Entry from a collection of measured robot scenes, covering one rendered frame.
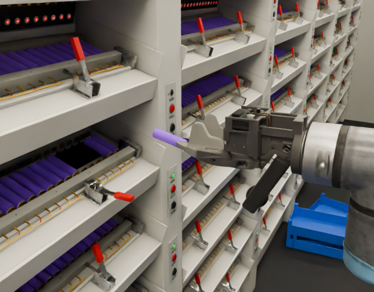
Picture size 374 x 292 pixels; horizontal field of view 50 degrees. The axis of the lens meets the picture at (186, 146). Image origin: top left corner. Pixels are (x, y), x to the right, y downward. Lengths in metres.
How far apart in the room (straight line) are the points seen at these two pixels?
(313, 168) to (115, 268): 0.47
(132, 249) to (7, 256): 0.36
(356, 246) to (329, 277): 1.50
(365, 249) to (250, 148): 0.21
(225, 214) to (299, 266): 0.82
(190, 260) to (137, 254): 0.32
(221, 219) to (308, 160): 0.84
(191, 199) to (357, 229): 0.58
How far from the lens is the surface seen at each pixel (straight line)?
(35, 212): 0.68
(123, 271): 0.88
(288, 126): 0.62
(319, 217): 2.37
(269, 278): 2.05
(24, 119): 0.58
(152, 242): 0.95
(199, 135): 0.65
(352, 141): 0.58
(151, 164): 0.86
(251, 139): 0.60
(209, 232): 1.32
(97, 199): 0.73
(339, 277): 2.14
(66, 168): 0.77
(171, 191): 0.93
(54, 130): 0.61
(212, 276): 1.45
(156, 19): 0.79
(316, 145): 0.58
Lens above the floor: 1.29
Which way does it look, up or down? 22 degrees down
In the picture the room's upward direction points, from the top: straight up
